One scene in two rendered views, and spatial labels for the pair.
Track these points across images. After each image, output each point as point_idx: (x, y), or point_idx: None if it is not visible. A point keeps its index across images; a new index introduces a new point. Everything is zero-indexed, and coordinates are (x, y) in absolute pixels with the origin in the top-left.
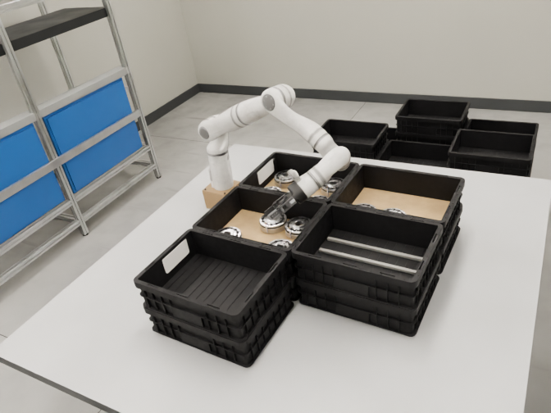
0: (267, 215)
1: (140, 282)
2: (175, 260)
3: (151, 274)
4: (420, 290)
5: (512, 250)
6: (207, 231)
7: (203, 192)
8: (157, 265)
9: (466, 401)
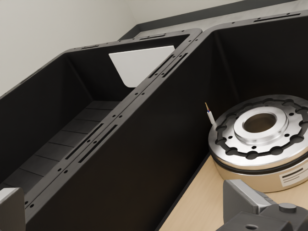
0: (5, 189)
1: (52, 59)
2: (143, 76)
3: (91, 64)
4: None
5: None
6: (172, 62)
7: None
8: (99, 57)
9: None
